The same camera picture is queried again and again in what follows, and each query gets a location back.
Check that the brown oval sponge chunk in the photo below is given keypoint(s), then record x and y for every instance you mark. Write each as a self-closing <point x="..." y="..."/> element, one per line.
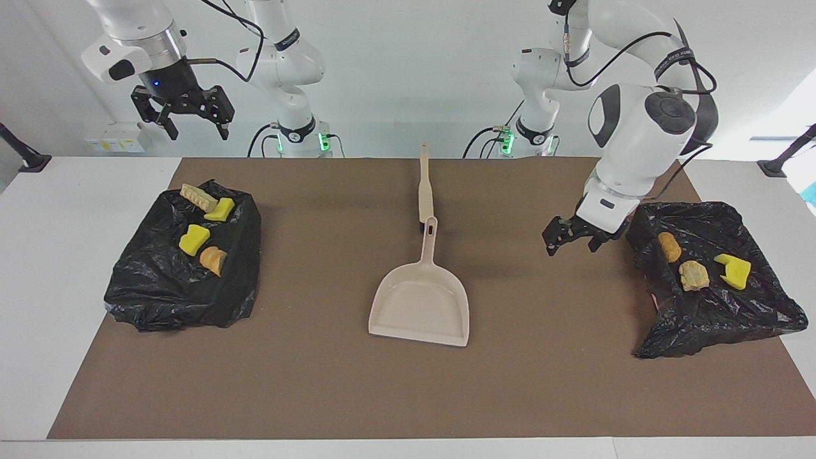
<point x="669" y="247"/>

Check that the teal object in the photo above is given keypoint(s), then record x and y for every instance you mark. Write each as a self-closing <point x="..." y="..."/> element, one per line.
<point x="811" y="194"/>

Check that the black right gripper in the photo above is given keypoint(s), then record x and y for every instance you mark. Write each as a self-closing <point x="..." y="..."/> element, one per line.
<point x="175" y="86"/>

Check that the plain yellow sponge piece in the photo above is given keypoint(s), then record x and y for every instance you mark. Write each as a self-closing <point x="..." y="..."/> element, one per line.
<point x="193" y="241"/>

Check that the notched yellow sponge piece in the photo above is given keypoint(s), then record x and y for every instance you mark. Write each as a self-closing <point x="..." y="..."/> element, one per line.
<point x="736" y="273"/>

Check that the large brown table mat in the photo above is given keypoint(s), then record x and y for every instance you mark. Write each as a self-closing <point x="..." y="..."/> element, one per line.
<point x="446" y="382"/>

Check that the black plastic trash bag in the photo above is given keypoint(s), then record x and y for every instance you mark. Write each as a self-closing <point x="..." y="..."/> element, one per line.
<point x="733" y="325"/>
<point x="166" y="293"/>

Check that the green and yellow sponge piece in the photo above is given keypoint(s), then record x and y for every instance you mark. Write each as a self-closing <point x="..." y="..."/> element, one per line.
<point x="220" y="210"/>

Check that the beige plastic dustpan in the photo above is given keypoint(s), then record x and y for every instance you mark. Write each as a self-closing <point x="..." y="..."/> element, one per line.
<point x="421" y="299"/>

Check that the beige sponge chunk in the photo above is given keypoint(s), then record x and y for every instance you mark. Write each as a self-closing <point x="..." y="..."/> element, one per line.
<point x="693" y="275"/>
<point x="197" y="196"/>
<point x="213" y="261"/>

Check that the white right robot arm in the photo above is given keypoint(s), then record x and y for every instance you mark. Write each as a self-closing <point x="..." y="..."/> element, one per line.
<point x="134" y="32"/>

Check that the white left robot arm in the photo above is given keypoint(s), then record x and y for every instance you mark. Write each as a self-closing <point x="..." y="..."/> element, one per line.
<point x="637" y="140"/>

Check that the beige hand brush black bristles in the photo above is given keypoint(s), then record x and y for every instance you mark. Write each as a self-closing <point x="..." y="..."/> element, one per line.
<point x="425" y="191"/>

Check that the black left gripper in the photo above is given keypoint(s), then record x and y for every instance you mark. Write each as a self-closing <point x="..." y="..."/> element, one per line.
<point x="590" y="228"/>

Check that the black camera stand foot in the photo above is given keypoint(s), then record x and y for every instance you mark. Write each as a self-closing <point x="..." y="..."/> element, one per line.
<point x="25" y="159"/>
<point x="774" y="167"/>

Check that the pink plastic bin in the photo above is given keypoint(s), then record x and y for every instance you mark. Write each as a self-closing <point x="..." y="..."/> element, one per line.
<point x="654" y="298"/>

